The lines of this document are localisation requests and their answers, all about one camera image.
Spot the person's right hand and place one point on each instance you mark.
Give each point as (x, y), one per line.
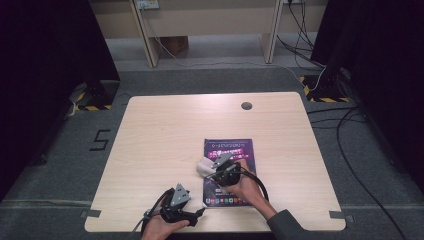
(248, 191)

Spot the hazard-taped black stand base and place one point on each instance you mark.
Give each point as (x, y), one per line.
(325, 91)
(100, 95)

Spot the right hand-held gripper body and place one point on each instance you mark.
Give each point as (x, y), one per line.
(228, 173)

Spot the glossy magazine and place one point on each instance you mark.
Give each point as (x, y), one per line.
(230, 146)

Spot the grey tape strip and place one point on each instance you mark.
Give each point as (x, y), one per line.
(90, 213)
(340, 216)

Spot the white power socket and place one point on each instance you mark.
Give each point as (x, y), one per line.
(147, 4)

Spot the brown cardboard box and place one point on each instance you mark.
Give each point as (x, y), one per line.
(174, 45)

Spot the person's left hand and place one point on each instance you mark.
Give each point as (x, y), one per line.
(158, 230)

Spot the white cloth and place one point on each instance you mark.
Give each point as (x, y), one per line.
(203, 166)

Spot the black curtain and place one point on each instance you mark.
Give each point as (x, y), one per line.
(50, 83)
(383, 66)

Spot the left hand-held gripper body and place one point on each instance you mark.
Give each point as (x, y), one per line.
(178, 206)

